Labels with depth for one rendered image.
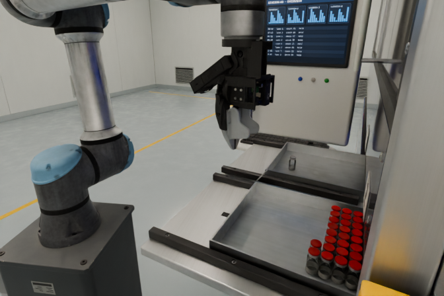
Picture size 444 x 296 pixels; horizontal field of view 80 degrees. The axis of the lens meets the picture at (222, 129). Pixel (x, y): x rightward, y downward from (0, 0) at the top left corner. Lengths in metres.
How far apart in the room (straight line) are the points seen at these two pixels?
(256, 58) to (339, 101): 0.92
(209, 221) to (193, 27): 6.51
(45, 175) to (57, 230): 0.15
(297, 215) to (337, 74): 0.79
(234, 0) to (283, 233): 0.48
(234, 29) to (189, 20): 6.62
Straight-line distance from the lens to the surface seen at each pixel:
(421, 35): 0.31
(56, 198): 0.78
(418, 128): 0.32
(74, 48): 0.80
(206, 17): 6.83
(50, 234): 0.84
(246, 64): 0.48
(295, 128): 1.41
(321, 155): 1.05
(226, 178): 0.81
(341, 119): 1.37
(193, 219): 0.68
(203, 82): 0.52
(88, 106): 0.81
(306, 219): 0.70
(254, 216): 0.69
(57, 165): 0.75
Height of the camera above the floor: 1.29
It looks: 19 degrees down
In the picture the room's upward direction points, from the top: straight up
